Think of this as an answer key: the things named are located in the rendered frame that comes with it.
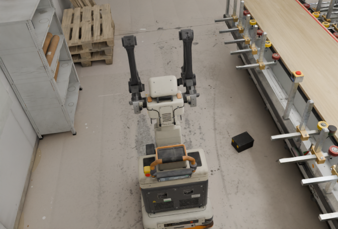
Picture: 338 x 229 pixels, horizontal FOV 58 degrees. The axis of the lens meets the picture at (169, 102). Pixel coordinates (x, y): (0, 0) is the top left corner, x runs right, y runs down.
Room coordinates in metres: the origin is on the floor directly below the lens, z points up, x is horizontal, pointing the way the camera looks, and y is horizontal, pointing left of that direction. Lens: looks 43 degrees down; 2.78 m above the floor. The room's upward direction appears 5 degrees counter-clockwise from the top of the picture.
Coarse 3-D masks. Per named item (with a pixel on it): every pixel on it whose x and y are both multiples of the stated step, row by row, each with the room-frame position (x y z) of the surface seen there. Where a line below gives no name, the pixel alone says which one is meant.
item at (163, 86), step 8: (152, 80) 1.77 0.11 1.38; (160, 80) 1.76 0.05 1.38; (168, 80) 1.76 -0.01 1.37; (176, 80) 1.78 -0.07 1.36; (152, 88) 1.73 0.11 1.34; (160, 88) 1.72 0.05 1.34; (168, 88) 1.72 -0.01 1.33; (176, 88) 1.73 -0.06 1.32; (152, 96) 1.69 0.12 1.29; (160, 96) 1.70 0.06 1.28
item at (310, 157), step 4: (304, 156) 1.36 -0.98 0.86; (308, 156) 1.35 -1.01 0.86; (312, 156) 1.35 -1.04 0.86; (324, 156) 1.34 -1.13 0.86; (328, 156) 1.34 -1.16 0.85; (332, 156) 1.34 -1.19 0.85; (280, 160) 1.34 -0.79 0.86; (284, 160) 1.34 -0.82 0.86; (288, 160) 1.33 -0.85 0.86; (292, 160) 1.33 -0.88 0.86; (296, 160) 1.33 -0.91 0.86; (300, 160) 1.33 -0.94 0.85; (304, 160) 1.33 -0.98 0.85; (308, 160) 1.33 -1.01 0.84; (312, 160) 1.34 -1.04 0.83; (280, 164) 1.32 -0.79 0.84
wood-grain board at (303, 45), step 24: (240, 0) 4.00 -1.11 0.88; (264, 0) 3.90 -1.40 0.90; (288, 0) 3.84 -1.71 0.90; (264, 24) 3.27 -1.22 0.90; (288, 24) 3.22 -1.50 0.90; (312, 24) 3.17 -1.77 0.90; (288, 48) 2.72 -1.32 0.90; (312, 48) 2.68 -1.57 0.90; (336, 48) 2.65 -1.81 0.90; (312, 72) 2.28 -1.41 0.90; (336, 72) 2.25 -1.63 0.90; (312, 96) 1.96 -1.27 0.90; (336, 96) 1.93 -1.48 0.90; (336, 120) 1.65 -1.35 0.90
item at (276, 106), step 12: (228, 24) 3.72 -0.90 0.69; (240, 36) 3.37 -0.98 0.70; (240, 48) 3.15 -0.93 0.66; (252, 60) 2.83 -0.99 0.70; (252, 72) 2.69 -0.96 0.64; (264, 84) 2.40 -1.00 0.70; (276, 96) 2.21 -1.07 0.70; (276, 108) 2.04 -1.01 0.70; (288, 120) 1.87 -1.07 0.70; (288, 132) 1.74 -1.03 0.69; (300, 144) 1.59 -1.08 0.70; (324, 192) 1.14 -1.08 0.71; (324, 204) 1.07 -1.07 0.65; (336, 204) 1.04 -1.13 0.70; (336, 228) 0.89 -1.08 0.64
